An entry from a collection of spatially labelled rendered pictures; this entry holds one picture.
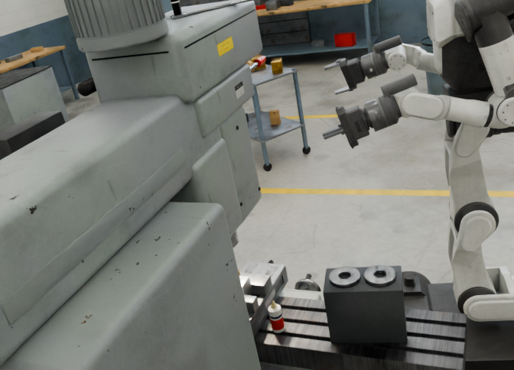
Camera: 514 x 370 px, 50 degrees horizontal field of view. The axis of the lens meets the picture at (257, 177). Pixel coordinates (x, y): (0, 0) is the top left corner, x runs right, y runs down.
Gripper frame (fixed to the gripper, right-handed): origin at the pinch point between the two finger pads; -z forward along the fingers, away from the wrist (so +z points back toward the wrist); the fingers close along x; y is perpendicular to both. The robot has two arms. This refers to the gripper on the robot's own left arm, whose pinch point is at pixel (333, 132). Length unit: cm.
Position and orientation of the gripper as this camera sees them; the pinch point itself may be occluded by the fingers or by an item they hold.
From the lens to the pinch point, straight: 161.0
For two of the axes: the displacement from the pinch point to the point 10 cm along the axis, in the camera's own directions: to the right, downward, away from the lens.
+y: -1.0, 3.3, -9.4
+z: 9.1, -3.6, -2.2
